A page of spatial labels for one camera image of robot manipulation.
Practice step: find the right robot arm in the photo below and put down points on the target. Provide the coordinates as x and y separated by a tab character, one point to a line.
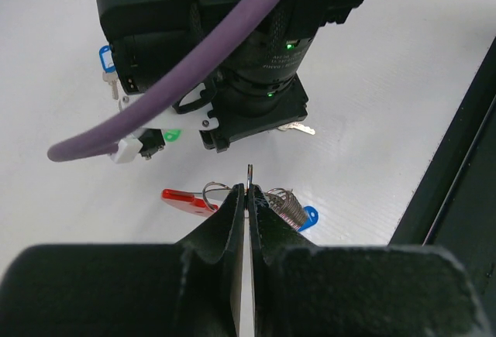
236	63

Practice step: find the key with green tag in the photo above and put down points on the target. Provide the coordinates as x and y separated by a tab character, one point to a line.
171	135

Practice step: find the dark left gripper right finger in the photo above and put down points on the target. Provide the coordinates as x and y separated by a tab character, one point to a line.
301	289

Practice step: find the red handled metal key organizer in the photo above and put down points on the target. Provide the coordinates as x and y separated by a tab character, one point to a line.
207	202

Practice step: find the key with black tag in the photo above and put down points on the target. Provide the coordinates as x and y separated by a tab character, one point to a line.
297	126

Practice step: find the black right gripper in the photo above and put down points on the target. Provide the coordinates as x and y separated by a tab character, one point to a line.
241	116

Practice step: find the key with blue rectangular tag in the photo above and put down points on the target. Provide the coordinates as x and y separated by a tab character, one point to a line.
109	74

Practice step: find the key with blue oval tag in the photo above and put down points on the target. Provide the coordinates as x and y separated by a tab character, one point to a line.
312	218

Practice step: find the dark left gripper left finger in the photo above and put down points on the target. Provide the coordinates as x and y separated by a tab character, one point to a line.
187	288

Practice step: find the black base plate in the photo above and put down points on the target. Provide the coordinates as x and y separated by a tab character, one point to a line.
454	204

